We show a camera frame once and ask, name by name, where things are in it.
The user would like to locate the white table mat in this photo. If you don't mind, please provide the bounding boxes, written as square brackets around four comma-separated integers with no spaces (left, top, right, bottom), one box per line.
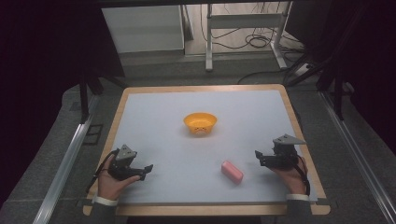
[115,90,319,205]

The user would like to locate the aluminium rail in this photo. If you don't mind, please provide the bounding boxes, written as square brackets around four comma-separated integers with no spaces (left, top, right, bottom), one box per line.
[32,95,100,224]
[318,91,396,224]

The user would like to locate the right hand-held gripper cable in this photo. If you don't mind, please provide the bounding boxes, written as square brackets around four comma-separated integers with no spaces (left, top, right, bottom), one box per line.
[293,154,312,197]

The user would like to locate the white metal desk frame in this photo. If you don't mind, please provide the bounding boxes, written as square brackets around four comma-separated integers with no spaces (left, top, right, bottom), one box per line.
[205,1,294,73]

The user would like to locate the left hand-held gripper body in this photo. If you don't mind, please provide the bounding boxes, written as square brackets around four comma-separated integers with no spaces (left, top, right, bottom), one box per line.
[107,144,147,182]

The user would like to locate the pink soap bar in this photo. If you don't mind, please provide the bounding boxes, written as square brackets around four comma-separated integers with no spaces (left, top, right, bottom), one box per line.
[220,160,245,185]

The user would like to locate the person's right hand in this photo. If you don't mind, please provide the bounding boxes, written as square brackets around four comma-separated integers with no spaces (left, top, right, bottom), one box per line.
[268,156,309,196]

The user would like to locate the left hand-held gripper cable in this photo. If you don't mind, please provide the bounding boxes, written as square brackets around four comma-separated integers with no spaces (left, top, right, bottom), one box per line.
[85,148,120,194]

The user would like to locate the black floor cables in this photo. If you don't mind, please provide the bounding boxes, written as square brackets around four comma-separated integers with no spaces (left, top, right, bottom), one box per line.
[199,2,306,86]

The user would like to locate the wooden table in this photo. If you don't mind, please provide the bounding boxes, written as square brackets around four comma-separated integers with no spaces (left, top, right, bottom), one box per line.
[82,83,332,217]

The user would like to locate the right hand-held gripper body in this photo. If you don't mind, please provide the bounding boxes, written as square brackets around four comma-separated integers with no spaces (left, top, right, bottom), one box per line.
[262,133,307,171]

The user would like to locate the white cabinet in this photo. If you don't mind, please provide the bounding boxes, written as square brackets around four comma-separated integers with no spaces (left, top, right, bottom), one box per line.
[101,4,185,54]

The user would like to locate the white power strip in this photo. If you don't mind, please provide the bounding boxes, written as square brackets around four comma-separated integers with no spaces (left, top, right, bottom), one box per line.
[293,63,314,78]

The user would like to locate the dark curtain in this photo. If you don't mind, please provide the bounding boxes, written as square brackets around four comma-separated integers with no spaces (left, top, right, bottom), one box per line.
[0,0,126,209]
[284,0,396,157]

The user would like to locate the orange plastic bowl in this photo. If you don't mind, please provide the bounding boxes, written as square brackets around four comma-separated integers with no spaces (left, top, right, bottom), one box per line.
[182,112,219,136]

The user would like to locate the person's left hand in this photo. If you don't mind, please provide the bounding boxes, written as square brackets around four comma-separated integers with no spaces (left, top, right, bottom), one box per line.
[97,168,141,202]

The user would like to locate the hand-held gripper cable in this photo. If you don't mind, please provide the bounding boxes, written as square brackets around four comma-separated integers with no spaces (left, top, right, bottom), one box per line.
[85,148,120,194]
[293,154,312,197]

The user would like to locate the black metal stand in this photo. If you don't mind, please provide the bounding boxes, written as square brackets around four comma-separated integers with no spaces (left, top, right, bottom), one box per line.
[78,70,129,123]
[285,46,356,121]

